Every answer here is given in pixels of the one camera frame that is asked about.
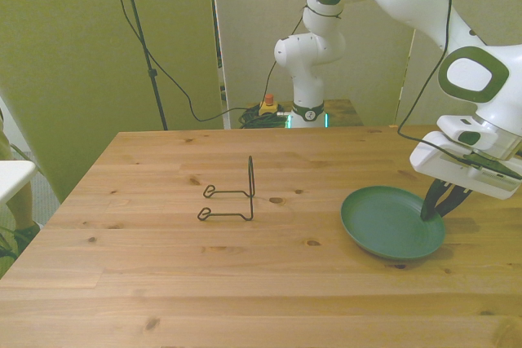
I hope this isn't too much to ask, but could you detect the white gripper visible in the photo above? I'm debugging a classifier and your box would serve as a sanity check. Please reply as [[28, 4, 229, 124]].
[[409, 130, 522, 221]]

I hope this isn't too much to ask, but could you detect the black wire plate stand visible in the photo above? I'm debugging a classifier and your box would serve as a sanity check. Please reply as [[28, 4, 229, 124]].
[[197, 155, 257, 222]]

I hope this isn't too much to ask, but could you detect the dark coiled cable bundle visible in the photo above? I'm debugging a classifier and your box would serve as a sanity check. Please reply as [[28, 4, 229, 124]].
[[237, 104, 293, 130]]

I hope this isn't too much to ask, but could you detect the yellow emergency stop button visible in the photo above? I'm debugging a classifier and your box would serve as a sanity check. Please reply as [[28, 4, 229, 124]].
[[259, 93, 280, 117]]

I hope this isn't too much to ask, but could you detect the black tripod stand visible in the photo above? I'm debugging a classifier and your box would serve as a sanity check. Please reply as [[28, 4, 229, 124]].
[[115, 0, 170, 131]]

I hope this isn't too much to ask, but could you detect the white side table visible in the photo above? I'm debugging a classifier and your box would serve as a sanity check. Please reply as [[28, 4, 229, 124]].
[[0, 159, 38, 205]]

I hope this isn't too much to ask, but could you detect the wooden robot pedestal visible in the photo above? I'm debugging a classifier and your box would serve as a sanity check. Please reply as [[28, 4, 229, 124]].
[[244, 98, 365, 129]]

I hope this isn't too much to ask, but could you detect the teal round plate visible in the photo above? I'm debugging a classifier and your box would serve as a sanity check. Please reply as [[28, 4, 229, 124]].
[[340, 185, 447, 262]]

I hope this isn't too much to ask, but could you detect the black tripod camera cable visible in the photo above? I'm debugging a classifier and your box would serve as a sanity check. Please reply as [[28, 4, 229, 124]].
[[103, 0, 263, 122]]

